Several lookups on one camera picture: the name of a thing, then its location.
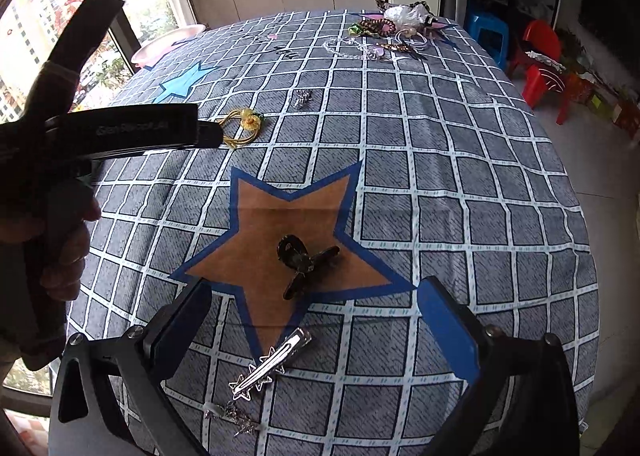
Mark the pile of hair accessories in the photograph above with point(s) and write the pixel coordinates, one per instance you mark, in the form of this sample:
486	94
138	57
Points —
390	26

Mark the checked blue-grey tablecloth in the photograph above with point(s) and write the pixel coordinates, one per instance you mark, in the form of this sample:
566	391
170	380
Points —
450	186

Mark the pink plastic basin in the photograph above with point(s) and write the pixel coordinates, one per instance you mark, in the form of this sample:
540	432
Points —
165	46

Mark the red plastic chair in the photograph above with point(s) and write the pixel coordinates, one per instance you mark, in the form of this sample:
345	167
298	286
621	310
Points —
540	56

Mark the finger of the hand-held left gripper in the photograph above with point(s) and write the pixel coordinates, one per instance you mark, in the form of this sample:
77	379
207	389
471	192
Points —
210	135

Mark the person's left hand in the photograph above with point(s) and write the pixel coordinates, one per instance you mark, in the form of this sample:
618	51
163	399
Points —
67	251

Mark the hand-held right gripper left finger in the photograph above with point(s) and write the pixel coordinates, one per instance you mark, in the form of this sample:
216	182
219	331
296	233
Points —
177	323

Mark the small metal tassel hair clip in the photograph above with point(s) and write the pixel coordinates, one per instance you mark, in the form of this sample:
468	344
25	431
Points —
232	416

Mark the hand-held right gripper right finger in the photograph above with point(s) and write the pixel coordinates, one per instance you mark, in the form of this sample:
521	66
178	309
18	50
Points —
447	328

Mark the silver star hair clip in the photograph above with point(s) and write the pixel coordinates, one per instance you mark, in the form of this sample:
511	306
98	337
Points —
280	356

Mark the blue plastic stool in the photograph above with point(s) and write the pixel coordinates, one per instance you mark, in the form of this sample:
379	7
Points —
485	31

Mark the small black claw clip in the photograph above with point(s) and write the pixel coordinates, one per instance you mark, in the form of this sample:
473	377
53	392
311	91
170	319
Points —
300	261

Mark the small clear hair clip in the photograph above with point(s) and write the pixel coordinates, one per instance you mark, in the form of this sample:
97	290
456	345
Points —
302	98

